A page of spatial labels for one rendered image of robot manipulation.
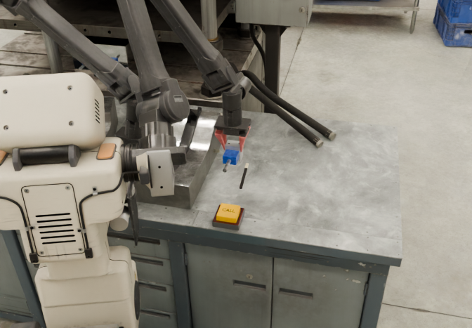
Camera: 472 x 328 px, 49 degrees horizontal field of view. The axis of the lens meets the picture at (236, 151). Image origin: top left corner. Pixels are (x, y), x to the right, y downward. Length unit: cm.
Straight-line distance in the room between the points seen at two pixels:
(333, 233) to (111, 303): 64
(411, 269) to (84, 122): 190
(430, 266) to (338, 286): 103
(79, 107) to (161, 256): 83
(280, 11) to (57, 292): 136
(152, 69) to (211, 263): 76
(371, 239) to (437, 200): 155
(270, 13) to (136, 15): 100
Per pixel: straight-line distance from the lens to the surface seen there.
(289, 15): 214
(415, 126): 368
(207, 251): 168
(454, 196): 311
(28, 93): 109
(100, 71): 149
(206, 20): 208
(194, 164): 163
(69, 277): 130
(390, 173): 179
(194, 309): 192
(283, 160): 179
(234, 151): 157
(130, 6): 124
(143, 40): 122
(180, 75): 243
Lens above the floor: 183
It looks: 34 degrees down
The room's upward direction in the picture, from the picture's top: 1 degrees counter-clockwise
